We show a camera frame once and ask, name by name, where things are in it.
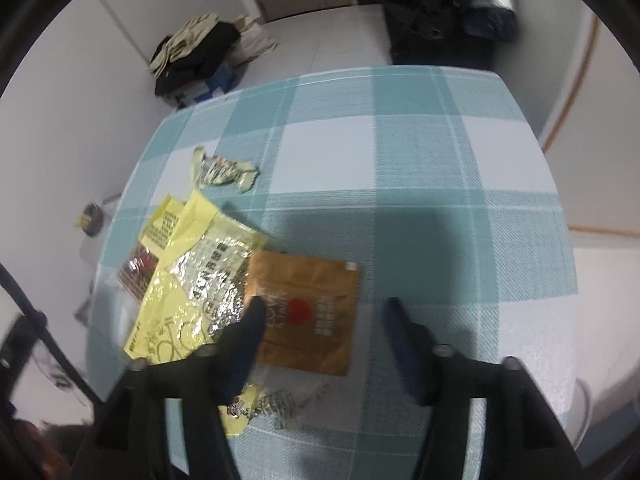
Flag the brown snack packet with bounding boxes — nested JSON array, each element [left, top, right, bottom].
[[245, 251, 362, 377]]

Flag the grey cup with sticks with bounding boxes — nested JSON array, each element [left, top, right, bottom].
[[75, 201, 106, 237]]

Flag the blue cardboard box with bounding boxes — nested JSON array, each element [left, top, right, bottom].
[[175, 60, 241, 109]]

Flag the white round container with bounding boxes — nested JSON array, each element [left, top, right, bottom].
[[565, 377, 596, 453]]

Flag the beige clothes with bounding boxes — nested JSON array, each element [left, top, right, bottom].
[[148, 12, 221, 80]]

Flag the clear crumpled wrapper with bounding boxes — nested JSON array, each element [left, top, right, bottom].
[[255, 382, 333, 431]]

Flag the teal checked tablecloth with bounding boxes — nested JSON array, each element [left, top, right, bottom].
[[85, 65, 581, 480]]

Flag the white tote bag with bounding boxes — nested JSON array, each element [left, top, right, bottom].
[[231, 14, 279, 66]]

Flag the black hanging coat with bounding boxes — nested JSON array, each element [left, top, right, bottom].
[[377, 0, 501, 68]]

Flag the large yellow snack packet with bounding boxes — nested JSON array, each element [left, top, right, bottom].
[[123, 190, 271, 363]]

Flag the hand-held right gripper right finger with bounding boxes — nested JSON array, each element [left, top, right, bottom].
[[382, 297, 583, 480]]

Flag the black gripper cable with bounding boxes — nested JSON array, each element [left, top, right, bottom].
[[0, 262, 101, 406]]

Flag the small yellow wrapper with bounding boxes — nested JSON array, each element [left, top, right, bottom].
[[217, 382, 263, 437]]

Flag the green white candy wrapper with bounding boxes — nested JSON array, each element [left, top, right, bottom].
[[191, 146, 261, 192]]

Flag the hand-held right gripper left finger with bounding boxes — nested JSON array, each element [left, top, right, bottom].
[[75, 296, 268, 480]]

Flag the black clothes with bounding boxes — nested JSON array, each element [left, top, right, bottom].
[[152, 22, 242, 97]]

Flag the clear packet of red snack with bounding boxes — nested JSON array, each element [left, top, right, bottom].
[[107, 241, 163, 301]]

